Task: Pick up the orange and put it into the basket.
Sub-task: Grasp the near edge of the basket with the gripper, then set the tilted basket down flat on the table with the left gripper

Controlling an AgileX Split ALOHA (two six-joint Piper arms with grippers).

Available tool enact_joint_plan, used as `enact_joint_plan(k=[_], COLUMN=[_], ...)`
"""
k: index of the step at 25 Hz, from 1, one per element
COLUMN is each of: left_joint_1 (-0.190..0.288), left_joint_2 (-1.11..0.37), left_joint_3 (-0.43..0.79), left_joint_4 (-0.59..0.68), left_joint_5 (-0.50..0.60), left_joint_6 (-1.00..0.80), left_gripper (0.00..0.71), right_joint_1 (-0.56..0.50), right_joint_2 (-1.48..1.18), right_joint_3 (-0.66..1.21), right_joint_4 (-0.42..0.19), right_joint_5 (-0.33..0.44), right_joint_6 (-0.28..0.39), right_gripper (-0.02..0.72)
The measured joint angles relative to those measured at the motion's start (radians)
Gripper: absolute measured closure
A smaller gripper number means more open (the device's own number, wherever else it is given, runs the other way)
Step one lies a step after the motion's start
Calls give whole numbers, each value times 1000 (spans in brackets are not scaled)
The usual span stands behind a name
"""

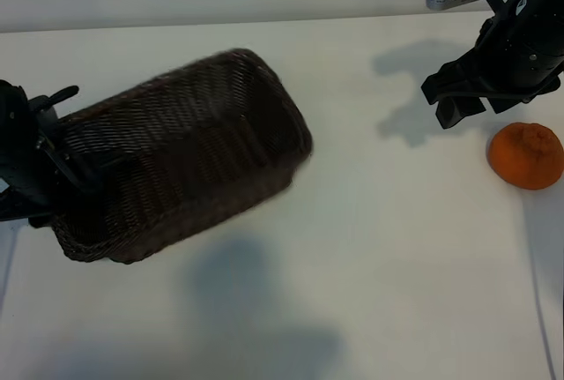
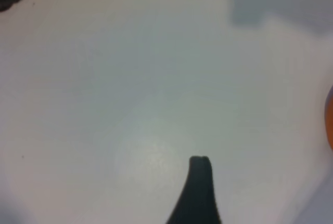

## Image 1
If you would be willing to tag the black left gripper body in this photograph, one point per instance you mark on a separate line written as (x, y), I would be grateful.
(22, 155)

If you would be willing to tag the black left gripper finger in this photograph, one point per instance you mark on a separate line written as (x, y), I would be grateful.
(83, 170)

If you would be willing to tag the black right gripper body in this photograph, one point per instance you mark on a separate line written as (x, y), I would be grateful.
(529, 49)

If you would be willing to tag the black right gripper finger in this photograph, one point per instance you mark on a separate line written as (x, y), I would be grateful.
(509, 103)
(456, 112)

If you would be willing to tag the orange with bumpy stem end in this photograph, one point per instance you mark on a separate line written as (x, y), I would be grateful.
(524, 159)

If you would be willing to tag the dark brown wicker basket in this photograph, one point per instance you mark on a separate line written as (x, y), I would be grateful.
(189, 146)

